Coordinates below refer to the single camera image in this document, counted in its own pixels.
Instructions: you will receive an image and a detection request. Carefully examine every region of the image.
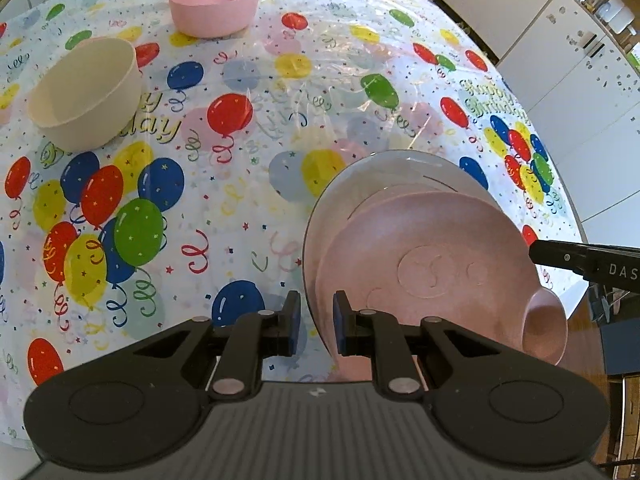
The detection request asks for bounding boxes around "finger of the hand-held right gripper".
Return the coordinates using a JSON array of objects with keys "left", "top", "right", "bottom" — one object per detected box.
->
[{"left": 529, "top": 239, "right": 598, "bottom": 281}]

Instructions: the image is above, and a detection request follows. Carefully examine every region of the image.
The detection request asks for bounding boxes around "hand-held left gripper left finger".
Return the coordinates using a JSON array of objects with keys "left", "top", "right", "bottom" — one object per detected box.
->
[{"left": 107, "top": 290, "right": 302, "bottom": 403}]

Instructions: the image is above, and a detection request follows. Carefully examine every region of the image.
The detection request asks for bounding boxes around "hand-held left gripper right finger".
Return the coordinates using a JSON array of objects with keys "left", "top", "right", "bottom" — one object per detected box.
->
[{"left": 332, "top": 290, "right": 540, "bottom": 403}]

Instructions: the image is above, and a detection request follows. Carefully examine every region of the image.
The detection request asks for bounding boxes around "pink mouse-shaped divided plate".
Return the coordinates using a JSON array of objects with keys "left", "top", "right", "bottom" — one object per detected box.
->
[{"left": 315, "top": 191, "right": 569, "bottom": 386}]

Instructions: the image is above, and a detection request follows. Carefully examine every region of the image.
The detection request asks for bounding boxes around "large white plate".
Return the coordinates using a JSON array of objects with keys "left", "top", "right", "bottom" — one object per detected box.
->
[{"left": 302, "top": 150, "right": 493, "bottom": 386}]

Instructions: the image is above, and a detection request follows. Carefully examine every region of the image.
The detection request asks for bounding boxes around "cream bowl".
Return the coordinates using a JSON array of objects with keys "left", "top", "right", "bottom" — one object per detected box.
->
[{"left": 26, "top": 37, "right": 143, "bottom": 151}]

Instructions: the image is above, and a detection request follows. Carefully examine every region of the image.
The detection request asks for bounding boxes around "pink bowl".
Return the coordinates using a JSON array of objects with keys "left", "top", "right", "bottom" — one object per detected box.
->
[{"left": 167, "top": 0, "right": 261, "bottom": 38}]

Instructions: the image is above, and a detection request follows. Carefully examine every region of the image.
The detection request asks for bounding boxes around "balloon printed tablecloth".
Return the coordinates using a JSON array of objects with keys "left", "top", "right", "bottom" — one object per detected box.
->
[{"left": 0, "top": 0, "right": 591, "bottom": 461}]

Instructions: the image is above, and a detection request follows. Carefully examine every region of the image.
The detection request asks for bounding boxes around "white storage container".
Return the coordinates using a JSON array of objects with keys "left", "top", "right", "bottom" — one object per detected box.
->
[{"left": 595, "top": 0, "right": 630, "bottom": 36}]

